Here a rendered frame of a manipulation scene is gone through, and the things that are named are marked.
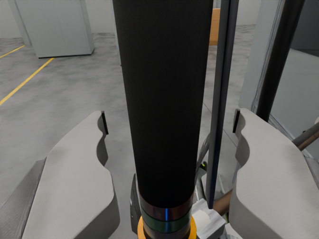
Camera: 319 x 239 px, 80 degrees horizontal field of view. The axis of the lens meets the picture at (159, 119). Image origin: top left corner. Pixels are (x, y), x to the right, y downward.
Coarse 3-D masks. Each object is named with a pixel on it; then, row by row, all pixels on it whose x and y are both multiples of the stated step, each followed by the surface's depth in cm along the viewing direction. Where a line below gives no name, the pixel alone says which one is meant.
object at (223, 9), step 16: (224, 0) 6; (224, 16) 7; (224, 32) 7; (224, 48) 7; (224, 64) 7; (224, 80) 7; (224, 96) 8; (224, 112) 8; (208, 160) 11; (208, 176) 11; (208, 192) 11; (208, 208) 12
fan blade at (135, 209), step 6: (132, 180) 74; (132, 186) 72; (132, 192) 70; (132, 198) 70; (132, 204) 70; (138, 204) 60; (132, 210) 70; (138, 210) 60; (138, 216) 60; (132, 222) 73; (138, 222) 62; (132, 228) 73
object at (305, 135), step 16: (288, 0) 11; (304, 0) 10; (288, 16) 11; (288, 32) 11; (272, 48) 12; (288, 48) 12; (272, 64) 12; (272, 80) 13; (272, 96) 13; (256, 112) 15
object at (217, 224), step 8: (200, 200) 19; (192, 208) 18; (200, 208) 18; (216, 216) 17; (208, 224) 17; (216, 224) 17; (224, 224) 17; (200, 232) 16; (208, 232) 16; (216, 232) 17
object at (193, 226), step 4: (192, 216) 15; (140, 220) 15; (192, 220) 14; (140, 224) 14; (192, 224) 14; (140, 228) 14; (192, 228) 14; (140, 232) 14; (192, 232) 14; (196, 232) 14; (140, 236) 14; (144, 236) 13; (192, 236) 13
